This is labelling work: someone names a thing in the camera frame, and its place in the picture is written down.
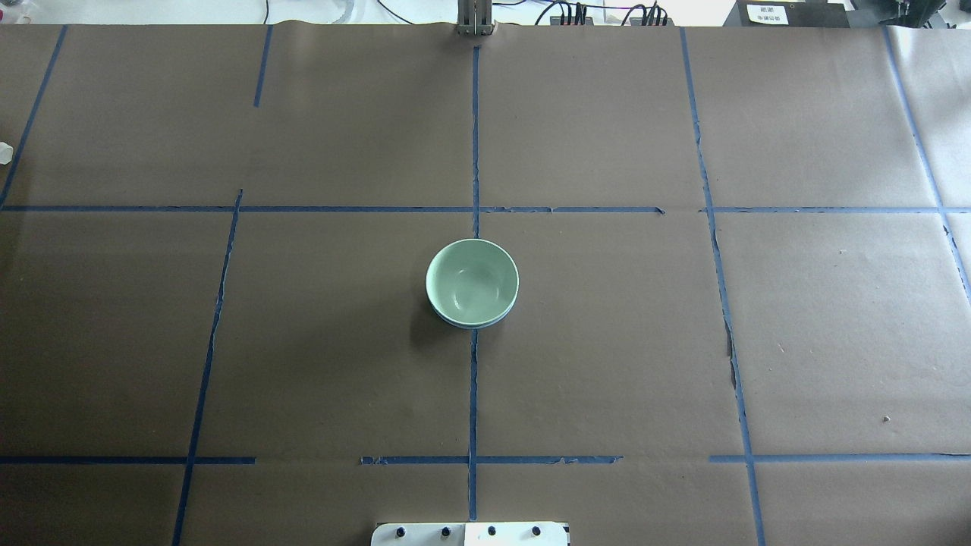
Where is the green bowl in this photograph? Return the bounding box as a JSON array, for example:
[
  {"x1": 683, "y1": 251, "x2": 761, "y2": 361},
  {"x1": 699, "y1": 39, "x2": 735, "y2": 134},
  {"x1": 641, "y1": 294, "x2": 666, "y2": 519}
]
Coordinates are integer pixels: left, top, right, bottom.
[{"x1": 424, "y1": 238, "x2": 520, "y2": 301}]

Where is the blue bowl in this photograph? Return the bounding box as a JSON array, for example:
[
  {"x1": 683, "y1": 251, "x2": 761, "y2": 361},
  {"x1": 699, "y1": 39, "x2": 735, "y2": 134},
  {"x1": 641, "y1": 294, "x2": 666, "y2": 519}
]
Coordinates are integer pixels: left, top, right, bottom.
[{"x1": 428, "y1": 300, "x2": 519, "y2": 331}]

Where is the black power box with label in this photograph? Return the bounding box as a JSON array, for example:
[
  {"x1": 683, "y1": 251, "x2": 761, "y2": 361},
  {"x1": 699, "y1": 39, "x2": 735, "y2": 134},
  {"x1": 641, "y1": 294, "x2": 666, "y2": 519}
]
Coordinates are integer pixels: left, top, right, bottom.
[{"x1": 722, "y1": 1, "x2": 850, "y2": 28}]

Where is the aluminium frame post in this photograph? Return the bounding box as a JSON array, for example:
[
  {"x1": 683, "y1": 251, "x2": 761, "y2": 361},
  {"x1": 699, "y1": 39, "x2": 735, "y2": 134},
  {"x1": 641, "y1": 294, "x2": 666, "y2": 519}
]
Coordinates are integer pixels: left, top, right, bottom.
[{"x1": 457, "y1": 0, "x2": 495, "y2": 36}]

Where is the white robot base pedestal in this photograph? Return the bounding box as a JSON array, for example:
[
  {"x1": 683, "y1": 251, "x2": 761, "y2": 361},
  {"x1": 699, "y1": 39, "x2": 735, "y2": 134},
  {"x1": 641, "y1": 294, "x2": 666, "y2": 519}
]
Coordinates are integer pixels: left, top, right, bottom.
[{"x1": 370, "y1": 521, "x2": 571, "y2": 545}]

